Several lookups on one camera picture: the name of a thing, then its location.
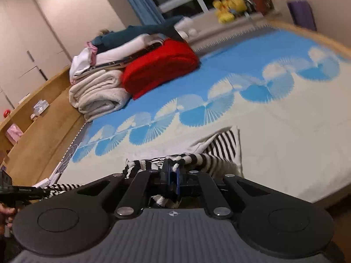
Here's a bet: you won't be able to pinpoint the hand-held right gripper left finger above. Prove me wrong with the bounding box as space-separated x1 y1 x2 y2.
73 158 173 219

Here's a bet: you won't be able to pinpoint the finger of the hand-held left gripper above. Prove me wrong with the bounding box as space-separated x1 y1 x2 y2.
15 186 48 198

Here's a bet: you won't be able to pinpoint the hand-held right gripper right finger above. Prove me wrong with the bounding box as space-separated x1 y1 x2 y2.
172 167 275 220

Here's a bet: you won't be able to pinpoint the striped and white hooded top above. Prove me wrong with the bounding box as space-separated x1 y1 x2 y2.
41 126 246 207

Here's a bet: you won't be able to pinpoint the white and pink folded clothes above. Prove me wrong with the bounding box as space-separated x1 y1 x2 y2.
90 40 165 71

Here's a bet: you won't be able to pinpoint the person's left hand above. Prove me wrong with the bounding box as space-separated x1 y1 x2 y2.
0 204 17 229

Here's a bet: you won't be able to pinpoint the wooden bed headboard shelf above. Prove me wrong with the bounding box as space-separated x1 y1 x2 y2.
0 64 89 183

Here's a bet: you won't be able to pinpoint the pink tissue box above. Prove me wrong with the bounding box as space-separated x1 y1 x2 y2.
5 124 24 143

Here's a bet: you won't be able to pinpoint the clear tissue pack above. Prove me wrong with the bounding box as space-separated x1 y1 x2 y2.
33 99 50 115

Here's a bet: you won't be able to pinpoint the cream folded blanket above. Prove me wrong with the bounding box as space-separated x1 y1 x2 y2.
68 69 131 121

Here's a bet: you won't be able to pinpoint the red folded blanket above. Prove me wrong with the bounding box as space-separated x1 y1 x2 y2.
121 39 200 100

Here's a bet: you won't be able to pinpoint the white folded sheet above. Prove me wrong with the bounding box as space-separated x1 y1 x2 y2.
93 34 165 64

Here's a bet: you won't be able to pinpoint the white pink-trimmed cloth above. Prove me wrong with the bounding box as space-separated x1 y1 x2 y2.
69 42 98 85

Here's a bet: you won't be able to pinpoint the teal plush shark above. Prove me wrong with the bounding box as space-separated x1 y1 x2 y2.
90 16 184 47

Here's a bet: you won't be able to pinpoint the white rounded object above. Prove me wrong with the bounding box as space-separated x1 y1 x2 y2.
174 16 198 39

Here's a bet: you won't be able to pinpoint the beige wardrobe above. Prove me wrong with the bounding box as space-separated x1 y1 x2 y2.
0 0 72 108

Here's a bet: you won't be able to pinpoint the yellow plush toy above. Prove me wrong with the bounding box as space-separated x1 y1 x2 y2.
212 0 236 24
226 0 248 14

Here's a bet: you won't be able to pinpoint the blue curtain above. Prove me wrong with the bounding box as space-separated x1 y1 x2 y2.
114 0 167 26

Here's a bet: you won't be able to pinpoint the purple board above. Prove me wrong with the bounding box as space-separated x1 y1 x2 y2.
287 0 318 32

